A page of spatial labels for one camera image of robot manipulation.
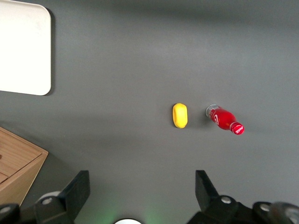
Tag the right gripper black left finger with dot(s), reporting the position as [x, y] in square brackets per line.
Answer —
[74, 193]

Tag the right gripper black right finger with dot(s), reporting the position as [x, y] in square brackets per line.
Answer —
[206, 193]

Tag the red coke bottle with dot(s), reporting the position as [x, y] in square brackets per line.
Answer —
[223, 118]

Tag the white rectangular tray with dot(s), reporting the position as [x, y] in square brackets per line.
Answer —
[23, 49]

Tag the wooden drawer cabinet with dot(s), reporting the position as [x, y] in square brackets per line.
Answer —
[16, 163]

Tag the yellow toy lemon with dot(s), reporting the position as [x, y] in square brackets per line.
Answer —
[180, 115]

